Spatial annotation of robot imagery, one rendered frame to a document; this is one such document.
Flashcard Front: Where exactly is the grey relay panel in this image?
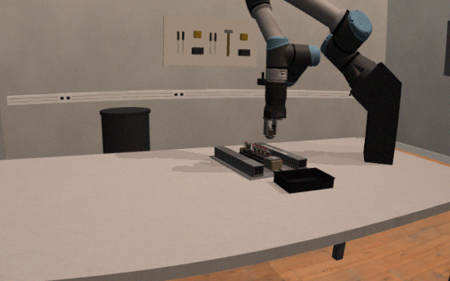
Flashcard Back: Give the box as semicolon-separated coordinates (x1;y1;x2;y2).
210;142;308;180

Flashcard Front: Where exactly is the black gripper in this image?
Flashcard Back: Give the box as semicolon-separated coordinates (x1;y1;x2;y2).
257;69;288;136

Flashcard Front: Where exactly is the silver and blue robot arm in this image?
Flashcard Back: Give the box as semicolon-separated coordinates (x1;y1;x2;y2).
245;0;377;89

